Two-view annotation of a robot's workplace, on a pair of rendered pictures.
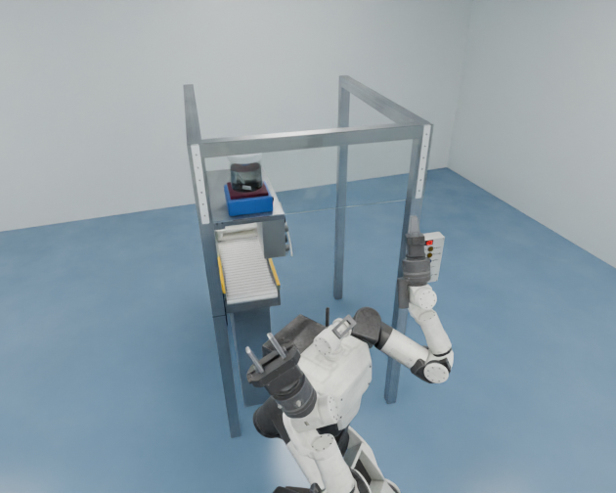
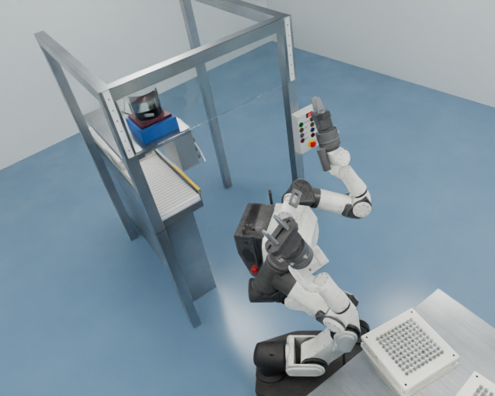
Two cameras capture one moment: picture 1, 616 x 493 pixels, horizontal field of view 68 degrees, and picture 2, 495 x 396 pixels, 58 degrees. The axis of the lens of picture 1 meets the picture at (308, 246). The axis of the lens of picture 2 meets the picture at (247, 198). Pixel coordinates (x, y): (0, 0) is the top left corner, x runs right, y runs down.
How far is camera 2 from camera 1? 45 cm
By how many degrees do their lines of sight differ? 14
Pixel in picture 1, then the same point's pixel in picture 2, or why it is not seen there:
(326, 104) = (147, 10)
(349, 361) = (304, 222)
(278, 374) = (288, 241)
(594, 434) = (457, 219)
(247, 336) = (181, 242)
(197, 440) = (166, 342)
